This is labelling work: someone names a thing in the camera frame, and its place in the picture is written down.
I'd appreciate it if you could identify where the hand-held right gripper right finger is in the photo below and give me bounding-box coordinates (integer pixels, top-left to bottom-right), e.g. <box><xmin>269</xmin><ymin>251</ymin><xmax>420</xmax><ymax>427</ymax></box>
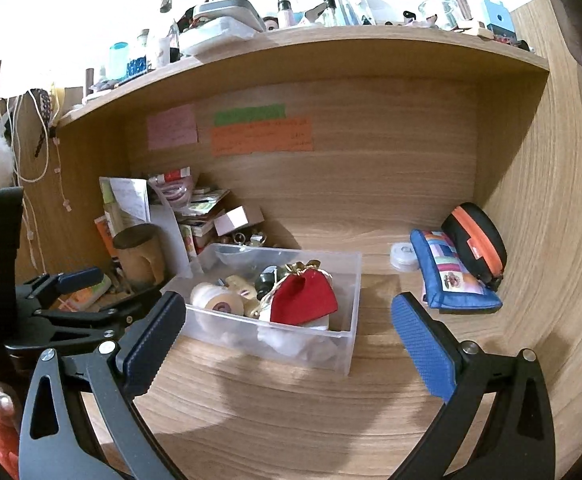
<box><xmin>388</xmin><ymin>292</ymin><xmax>557</xmax><ymax>480</ymax></box>

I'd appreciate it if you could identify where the white tape roll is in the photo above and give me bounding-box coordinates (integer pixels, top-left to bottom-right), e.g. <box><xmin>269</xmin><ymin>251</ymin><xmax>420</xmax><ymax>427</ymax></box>
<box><xmin>190</xmin><ymin>282</ymin><xmax>246</xmax><ymax>317</ymax></box>

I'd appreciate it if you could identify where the orange green tube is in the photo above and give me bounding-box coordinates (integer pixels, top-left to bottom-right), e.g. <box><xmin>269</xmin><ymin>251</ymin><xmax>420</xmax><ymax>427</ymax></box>
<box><xmin>58</xmin><ymin>272</ymin><xmax>113</xmax><ymax>311</ymax></box>

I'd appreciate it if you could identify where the white tissue paper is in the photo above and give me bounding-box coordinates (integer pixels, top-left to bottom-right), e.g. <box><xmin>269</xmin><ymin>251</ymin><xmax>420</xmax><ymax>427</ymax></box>
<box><xmin>257</xmin><ymin>326</ymin><xmax>345</xmax><ymax>367</ymax></box>

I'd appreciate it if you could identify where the white cord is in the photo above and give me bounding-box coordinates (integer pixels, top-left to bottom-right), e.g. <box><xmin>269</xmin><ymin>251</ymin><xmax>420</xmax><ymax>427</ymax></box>
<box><xmin>7</xmin><ymin>88</ymin><xmax>73</xmax><ymax>212</ymax></box>

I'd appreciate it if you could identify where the wooden cup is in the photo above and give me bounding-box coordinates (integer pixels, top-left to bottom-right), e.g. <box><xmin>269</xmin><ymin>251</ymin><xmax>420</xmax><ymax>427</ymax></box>
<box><xmin>112</xmin><ymin>223</ymin><xmax>167</xmax><ymax>292</ymax></box>

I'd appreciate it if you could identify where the dark green bottle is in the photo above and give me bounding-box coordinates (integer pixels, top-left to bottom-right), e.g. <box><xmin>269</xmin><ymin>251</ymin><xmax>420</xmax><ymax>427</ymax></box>
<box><xmin>257</xmin><ymin>265</ymin><xmax>292</xmax><ymax>300</ymax></box>

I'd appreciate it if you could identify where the clear plastic bottle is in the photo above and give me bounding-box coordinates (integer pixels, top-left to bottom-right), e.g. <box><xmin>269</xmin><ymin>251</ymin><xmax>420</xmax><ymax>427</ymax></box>
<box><xmin>331</xmin><ymin>0</ymin><xmax>372</xmax><ymax>26</ymax></box>

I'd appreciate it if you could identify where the orange paper note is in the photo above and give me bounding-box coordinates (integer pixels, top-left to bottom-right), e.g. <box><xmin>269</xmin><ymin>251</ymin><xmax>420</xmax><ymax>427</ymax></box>
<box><xmin>210</xmin><ymin>116</ymin><xmax>315</xmax><ymax>157</ymax></box>

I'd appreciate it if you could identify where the small pink box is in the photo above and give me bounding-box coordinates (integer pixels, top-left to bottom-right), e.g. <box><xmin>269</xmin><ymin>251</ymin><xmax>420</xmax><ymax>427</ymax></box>
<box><xmin>213</xmin><ymin>205</ymin><xmax>266</xmax><ymax>239</ymax></box>

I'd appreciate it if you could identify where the red drawstring pouch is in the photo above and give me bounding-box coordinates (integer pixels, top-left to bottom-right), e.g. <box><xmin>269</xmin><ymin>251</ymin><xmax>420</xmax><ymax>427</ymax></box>
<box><xmin>258</xmin><ymin>260</ymin><xmax>340</xmax><ymax>326</ymax></box>

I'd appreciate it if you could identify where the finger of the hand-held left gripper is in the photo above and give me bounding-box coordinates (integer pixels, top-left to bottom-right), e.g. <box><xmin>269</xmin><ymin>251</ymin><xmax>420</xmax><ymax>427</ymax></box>
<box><xmin>17</xmin><ymin>267</ymin><xmax>105</xmax><ymax>312</ymax></box>
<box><xmin>5</xmin><ymin>292</ymin><xmax>170</xmax><ymax>357</ymax></box>

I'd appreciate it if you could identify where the pink paper note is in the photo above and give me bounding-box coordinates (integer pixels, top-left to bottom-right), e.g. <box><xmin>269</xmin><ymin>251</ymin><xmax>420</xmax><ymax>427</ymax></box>
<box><xmin>146</xmin><ymin>104</ymin><xmax>200</xmax><ymax>151</ymax></box>

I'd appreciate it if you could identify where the yellow lotion bottle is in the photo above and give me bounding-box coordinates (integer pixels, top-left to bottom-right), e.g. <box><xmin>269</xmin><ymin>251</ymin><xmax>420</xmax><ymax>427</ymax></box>
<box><xmin>223</xmin><ymin>275</ymin><xmax>265</xmax><ymax>317</ymax></box>

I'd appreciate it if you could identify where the black orange zip case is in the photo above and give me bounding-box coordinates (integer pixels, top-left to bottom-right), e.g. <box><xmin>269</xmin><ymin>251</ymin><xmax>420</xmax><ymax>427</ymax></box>
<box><xmin>441</xmin><ymin>202</ymin><xmax>508</xmax><ymax>291</ymax></box>

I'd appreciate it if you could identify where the grey lidded white container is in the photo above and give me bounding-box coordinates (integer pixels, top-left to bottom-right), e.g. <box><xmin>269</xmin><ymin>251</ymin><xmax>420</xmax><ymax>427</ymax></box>
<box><xmin>178</xmin><ymin>0</ymin><xmax>267</xmax><ymax>57</ymax></box>

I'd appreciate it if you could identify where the green paper note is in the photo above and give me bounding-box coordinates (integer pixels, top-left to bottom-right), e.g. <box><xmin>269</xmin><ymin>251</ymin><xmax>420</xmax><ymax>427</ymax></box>
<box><xmin>213</xmin><ymin>104</ymin><xmax>287</xmax><ymax>127</ymax></box>

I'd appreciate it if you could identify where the pile of small packets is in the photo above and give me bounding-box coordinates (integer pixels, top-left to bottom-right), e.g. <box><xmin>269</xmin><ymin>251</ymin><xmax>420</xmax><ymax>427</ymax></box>
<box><xmin>146</xmin><ymin>166</ymin><xmax>233</xmax><ymax>252</ymax></box>

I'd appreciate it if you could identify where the white round container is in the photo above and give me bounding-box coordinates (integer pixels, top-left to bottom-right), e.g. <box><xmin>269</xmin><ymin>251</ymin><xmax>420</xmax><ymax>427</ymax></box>
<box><xmin>389</xmin><ymin>241</ymin><xmax>417</xmax><ymax>274</ymax></box>

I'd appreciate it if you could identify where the blue box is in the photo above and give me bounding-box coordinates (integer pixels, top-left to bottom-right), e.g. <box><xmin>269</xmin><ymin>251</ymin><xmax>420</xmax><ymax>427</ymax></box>
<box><xmin>480</xmin><ymin>0</ymin><xmax>514</xmax><ymax>36</ymax></box>

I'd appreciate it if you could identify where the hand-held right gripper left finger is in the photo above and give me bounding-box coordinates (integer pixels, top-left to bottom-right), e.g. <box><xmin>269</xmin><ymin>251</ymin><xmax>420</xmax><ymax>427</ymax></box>
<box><xmin>18</xmin><ymin>290</ymin><xmax>188</xmax><ymax>480</ymax></box>

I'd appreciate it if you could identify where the teal cup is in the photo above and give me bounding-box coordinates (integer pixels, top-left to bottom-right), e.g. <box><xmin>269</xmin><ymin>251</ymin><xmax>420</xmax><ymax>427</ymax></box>
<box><xmin>108</xmin><ymin>42</ymin><xmax>131</xmax><ymax>80</ymax></box>

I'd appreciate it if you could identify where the glass beaker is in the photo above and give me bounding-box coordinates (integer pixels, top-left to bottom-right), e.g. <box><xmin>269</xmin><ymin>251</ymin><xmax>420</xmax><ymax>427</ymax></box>
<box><xmin>417</xmin><ymin>0</ymin><xmax>460</xmax><ymax>31</ymax></box>

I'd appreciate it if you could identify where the pump bottle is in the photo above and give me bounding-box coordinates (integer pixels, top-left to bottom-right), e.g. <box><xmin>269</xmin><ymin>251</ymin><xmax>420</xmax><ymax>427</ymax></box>
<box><xmin>276</xmin><ymin>0</ymin><xmax>295</xmax><ymax>30</ymax></box>

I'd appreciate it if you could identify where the clear plastic storage box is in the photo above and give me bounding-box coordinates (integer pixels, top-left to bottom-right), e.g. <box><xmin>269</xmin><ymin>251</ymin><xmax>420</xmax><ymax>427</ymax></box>
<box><xmin>161</xmin><ymin>242</ymin><xmax>363</xmax><ymax>377</ymax></box>

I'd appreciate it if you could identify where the cluster of metal clips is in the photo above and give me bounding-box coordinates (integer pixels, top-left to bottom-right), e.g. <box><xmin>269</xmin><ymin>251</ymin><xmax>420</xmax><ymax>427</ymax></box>
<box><xmin>215</xmin><ymin>231</ymin><xmax>270</xmax><ymax>249</ymax></box>

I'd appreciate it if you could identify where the blue patchwork pouch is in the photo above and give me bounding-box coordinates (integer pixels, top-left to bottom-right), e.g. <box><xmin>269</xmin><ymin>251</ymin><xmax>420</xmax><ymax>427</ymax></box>
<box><xmin>409</xmin><ymin>228</ymin><xmax>504</xmax><ymax>315</ymax></box>

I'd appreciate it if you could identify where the wooden shelf board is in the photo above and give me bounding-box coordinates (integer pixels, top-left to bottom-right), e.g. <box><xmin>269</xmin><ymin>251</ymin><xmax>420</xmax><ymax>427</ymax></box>
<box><xmin>52</xmin><ymin>25</ymin><xmax>552</xmax><ymax>129</ymax></box>

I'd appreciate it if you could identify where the person's left hand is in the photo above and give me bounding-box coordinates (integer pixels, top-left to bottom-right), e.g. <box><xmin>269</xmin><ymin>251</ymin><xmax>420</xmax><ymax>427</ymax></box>
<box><xmin>0</xmin><ymin>380</ymin><xmax>20</xmax><ymax>477</ymax></box>

